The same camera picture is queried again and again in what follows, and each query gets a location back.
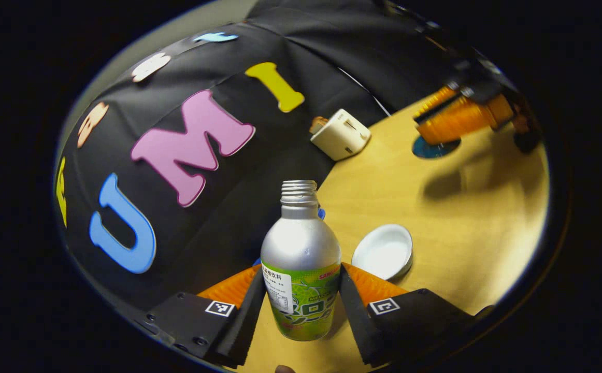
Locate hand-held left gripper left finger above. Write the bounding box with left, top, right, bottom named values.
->
left=134, top=265, right=268, bottom=369

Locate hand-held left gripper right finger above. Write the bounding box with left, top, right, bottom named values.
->
left=339, top=263, right=493, bottom=367

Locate white teal teacup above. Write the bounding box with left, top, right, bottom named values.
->
left=351, top=224, right=414, bottom=281

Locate silver green label water bottle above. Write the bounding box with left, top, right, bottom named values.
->
left=260, top=180, right=342, bottom=341

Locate white toaster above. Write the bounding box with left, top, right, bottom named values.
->
left=310, top=108, right=371, bottom=161

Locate black backdrop cloth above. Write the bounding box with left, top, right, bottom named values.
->
left=55, top=0, right=488, bottom=311

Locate blue folded towel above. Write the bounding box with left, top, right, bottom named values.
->
left=252, top=207, right=326, bottom=267

